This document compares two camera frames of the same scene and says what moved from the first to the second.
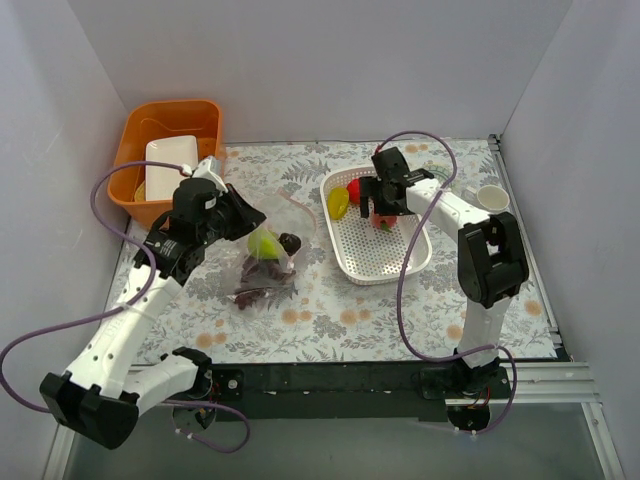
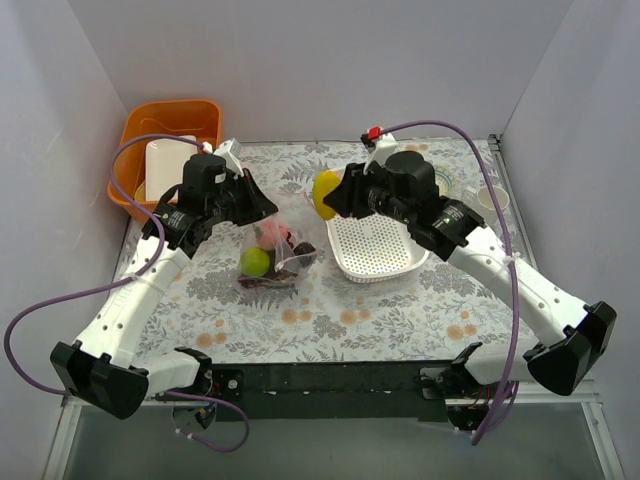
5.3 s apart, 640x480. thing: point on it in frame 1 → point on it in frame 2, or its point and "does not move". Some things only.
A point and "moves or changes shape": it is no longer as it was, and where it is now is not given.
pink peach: x=384 y=222 → x=271 y=233
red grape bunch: x=260 y=275 moves or changes shape
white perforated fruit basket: x=369 y=255 does not move
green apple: x=264 y=244 → x=255 y=262
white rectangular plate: x=161 y=181 does not move
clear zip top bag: x=266 y=275 moves or changes shape
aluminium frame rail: x=553 y=383 does not move
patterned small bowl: x=438 y=170 does not move
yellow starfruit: x=338 y=201 moves or changes shape
